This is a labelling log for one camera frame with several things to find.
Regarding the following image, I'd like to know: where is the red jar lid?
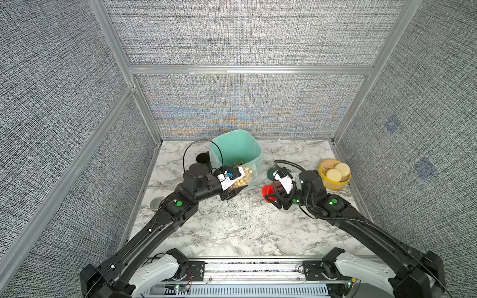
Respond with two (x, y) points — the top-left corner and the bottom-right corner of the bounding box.
(262, 185), (277, 200)

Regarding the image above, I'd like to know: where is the red lid peanut jar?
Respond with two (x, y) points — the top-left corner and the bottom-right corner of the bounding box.
(229, 165), (258, 191)

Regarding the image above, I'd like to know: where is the green jar lid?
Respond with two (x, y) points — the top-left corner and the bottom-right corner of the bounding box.
(267, 167), (281, 181)

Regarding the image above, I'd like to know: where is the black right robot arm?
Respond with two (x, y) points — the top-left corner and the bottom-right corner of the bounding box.
(262, 168), (447, 298)

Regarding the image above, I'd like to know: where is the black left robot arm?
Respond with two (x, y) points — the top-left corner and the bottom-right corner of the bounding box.
(80, 163), (251, 298)

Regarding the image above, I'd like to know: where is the black mug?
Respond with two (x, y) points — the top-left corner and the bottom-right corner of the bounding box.
(196, 151), (211, 167)

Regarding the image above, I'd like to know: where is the green trash bin with liner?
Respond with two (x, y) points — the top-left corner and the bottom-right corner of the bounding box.
(210, 130), (263, 179)

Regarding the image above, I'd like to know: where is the pale round bun, front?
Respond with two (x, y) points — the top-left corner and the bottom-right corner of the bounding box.
(326, 168), (342, 183)

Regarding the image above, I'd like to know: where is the pale round bun,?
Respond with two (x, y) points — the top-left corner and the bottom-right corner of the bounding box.
(334, 163), (351, 178)
(326, 168), (342, 183)

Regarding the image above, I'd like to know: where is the yellow bamboo steamer basket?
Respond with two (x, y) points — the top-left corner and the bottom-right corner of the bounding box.
(318, 159), (352, 190)

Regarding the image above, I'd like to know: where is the pale round bun, rear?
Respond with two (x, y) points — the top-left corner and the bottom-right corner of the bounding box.
(334, 163), (351, 178)

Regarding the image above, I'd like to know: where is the small silver lid jar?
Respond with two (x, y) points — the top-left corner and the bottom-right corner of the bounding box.
(149, 197), (165, 212)

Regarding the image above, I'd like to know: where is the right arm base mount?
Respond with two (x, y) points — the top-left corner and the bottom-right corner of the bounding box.
(302, 261), (337, 281)

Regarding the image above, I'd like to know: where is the aluminium front rail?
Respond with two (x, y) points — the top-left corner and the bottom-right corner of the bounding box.
(97, 256), (388, 298)

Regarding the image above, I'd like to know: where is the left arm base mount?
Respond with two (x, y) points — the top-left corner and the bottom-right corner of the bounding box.
(163, 261), (206, 283)

